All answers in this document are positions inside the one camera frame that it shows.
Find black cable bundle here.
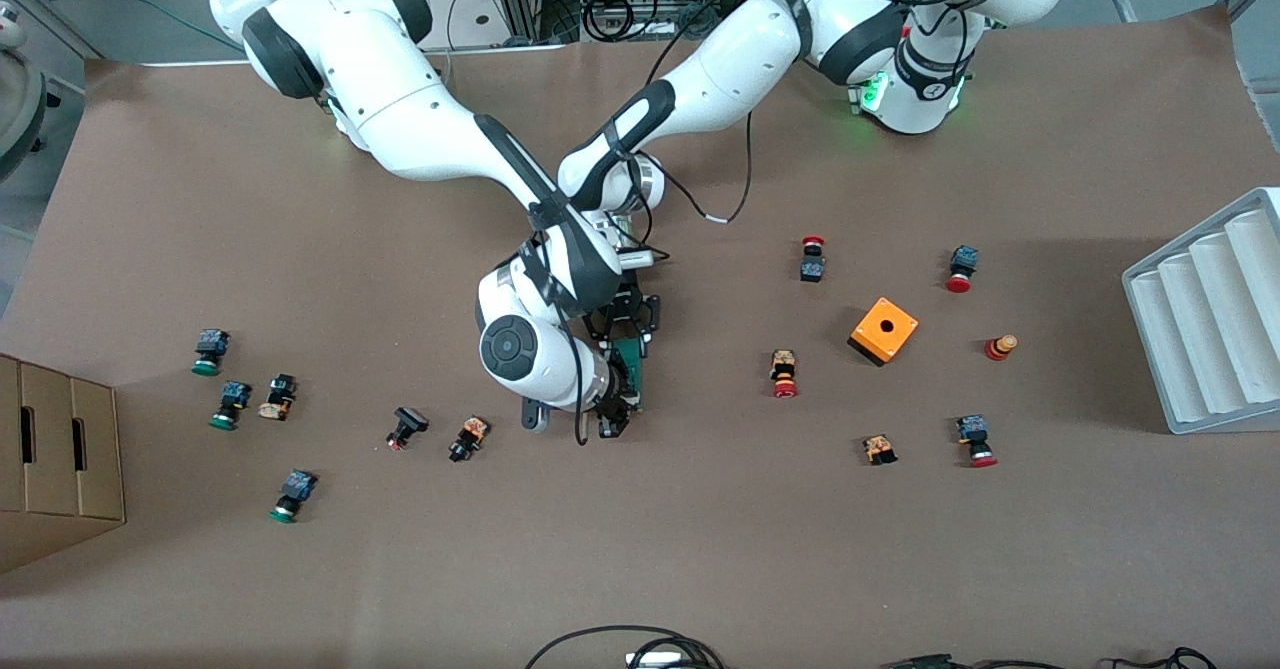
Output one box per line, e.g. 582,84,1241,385
880,646,1219,669

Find black looped cable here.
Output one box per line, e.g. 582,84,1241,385
523,625,726,669

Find black button red ring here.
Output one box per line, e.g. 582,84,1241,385
385,406,430,451

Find green button blue block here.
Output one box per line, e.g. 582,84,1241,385
192,329,231,377
209,380,253,431
268,469,319,525

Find red button blue block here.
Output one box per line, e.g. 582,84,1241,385
956,414,999,469
945,245,980,294

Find white ridged plastic tray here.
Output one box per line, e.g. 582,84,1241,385
1122,187,1280,436

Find green cable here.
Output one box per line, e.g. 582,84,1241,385
48,0,251,55

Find orange button enclosure box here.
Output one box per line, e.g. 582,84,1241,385
848,296,919,368

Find black button orange block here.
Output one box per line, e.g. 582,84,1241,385
257,374,299,422
448,415,492,464

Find grey round stool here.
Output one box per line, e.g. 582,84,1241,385
0,4,51,185

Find brown cardboard box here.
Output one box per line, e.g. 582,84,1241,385
0,354,127,575

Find white board with hole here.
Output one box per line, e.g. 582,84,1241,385
420,0,571,53

